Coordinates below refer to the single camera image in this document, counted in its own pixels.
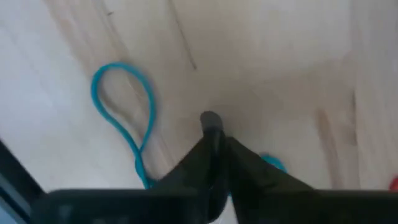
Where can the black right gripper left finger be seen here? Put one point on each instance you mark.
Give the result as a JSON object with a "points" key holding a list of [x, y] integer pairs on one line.
{"points": [[174, 199]]}

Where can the teal rubber band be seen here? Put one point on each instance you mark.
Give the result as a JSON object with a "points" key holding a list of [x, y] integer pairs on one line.
{"points": [[94, 90]]}

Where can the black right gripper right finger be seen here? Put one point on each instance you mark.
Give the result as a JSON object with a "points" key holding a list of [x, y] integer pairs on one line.
{"points": [[267, 199]]}

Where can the red rubber band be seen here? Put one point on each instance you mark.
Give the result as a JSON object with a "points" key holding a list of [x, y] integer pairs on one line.
{"points": [[395, 183]]}

